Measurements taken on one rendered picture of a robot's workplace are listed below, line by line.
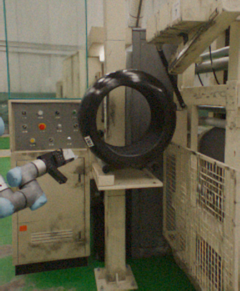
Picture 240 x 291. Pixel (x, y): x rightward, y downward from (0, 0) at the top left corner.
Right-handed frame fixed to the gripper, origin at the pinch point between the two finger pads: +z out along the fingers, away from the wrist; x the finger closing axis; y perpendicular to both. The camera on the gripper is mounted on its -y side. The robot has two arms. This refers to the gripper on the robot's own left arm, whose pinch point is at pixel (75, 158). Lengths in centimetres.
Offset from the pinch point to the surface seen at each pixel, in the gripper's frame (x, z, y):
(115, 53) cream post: -3, 59, 53
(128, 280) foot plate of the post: 45, 45, -95
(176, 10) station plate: -60, 38, 49
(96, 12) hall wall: 543, 770, 439
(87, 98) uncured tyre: -6.4, 15.8, 27.6
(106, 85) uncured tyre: -16.6, 22.3, 30.0
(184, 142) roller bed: -15, 80, -17
